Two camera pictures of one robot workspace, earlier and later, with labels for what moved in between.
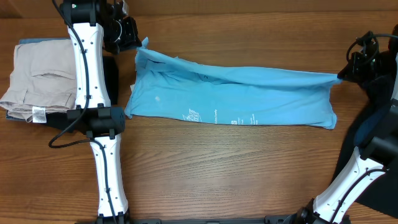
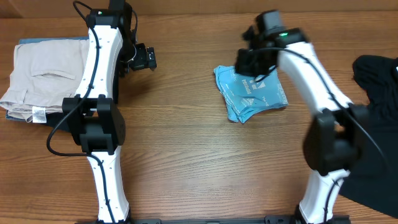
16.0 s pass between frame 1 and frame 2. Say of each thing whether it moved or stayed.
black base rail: stayed
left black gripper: moved
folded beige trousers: stayed
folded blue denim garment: stayed
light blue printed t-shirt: moved
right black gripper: moved
